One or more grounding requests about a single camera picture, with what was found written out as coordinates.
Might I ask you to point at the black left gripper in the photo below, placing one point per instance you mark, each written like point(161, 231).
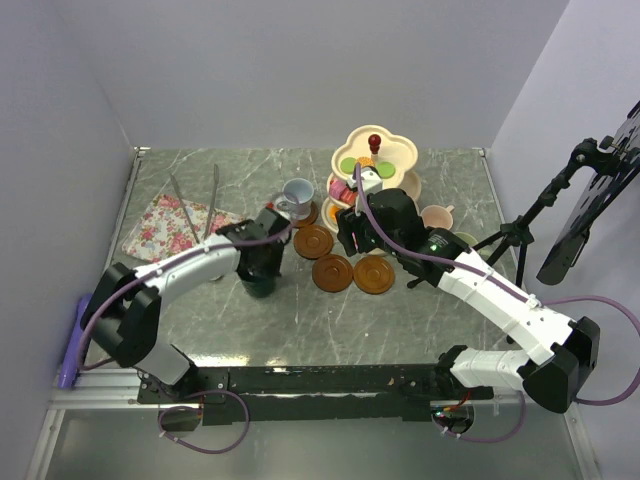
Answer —
point(272, 270)

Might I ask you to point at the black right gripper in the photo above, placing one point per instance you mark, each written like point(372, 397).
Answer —
point(349, 222)

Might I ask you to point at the dark green teacup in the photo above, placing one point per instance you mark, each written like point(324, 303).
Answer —
point(258, 287)

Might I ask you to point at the pink teacup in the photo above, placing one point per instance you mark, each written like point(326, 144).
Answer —
point(436, 216)

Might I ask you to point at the red toy cake slice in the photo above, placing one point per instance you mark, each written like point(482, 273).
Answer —
point(349, 197)

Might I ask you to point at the brown wooden coaster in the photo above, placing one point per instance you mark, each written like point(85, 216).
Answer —
point(313, 241)
point(332, 273)
point(373, 275)
point(310, 218)

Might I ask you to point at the pink toy cake slice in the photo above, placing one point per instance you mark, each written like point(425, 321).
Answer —
point(336, 188)

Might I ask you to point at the light blue mug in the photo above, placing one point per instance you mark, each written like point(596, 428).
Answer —
point(296, 198)

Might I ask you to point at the light green teacup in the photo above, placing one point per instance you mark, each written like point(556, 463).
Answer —
point(484, 252)

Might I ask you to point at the metal fork tongs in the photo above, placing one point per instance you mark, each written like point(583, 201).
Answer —
point(199, 217)

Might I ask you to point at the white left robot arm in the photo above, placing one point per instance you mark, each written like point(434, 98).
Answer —
point(124, 311)

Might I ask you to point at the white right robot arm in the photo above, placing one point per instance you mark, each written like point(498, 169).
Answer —
point(555, 354)

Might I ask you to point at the cream three-tier cake stand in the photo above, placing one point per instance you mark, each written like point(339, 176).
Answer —
point(382, 146)

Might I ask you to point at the floral serving tray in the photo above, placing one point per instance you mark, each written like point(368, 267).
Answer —
point(160, 232)

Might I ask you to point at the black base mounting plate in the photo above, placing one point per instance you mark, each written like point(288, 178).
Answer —
point(300, 393)

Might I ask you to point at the black tripod stand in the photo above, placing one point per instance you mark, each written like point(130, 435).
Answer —
point(517, 233)

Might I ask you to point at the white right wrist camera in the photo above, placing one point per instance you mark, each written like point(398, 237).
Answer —
point(370, 180)

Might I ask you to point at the purple handle tool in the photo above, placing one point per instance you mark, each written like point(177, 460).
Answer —
point(68, 371)

